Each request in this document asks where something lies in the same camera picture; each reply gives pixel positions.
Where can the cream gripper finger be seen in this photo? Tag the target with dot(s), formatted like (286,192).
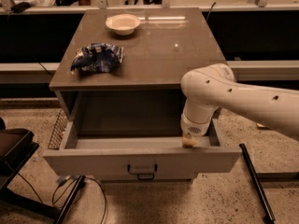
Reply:
(189,140)

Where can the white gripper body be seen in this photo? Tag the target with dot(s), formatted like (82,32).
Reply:
(193,128)

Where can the grey top drawer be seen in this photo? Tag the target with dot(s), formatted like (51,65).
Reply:
(78,155)

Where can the grey drawer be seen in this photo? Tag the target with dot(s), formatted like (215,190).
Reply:
(78,155)
(140,178)

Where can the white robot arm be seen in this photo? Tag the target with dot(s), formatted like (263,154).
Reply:
(212,87)

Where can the grey bottom drawer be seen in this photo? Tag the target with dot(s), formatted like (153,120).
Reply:
(140,178)

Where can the grey drawer cabinet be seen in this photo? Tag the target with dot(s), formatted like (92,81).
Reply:
(141,97)

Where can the black metal floor bar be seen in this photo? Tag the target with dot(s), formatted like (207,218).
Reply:
(269,217)

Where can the blue crumpled chip bag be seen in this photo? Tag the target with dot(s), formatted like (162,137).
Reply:
(98,58)

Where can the white bowl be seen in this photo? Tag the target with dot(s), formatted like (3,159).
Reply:
(123,24)

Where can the blue tape cross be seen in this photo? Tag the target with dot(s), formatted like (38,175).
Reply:
(62,179)

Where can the black chair base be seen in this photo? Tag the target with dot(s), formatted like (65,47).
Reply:
(16,148)

